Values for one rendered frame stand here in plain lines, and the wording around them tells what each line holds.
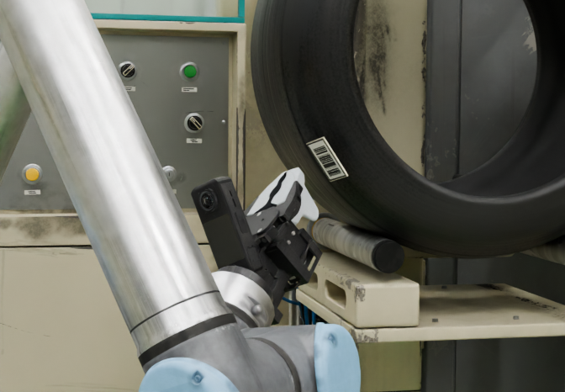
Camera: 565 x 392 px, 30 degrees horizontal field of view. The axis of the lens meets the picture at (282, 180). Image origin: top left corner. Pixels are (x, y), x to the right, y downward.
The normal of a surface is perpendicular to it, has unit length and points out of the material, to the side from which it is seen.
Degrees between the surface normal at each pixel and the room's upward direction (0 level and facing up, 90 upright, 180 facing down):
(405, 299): 90
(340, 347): 81
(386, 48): 90
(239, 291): 46
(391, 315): 90
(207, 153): 90
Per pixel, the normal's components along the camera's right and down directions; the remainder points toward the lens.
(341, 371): 0.89, -0.12
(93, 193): -0.37, -0.05
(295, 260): 0.73, -0.30
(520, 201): 0.24, 0.23
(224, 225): -0.57, 0.14
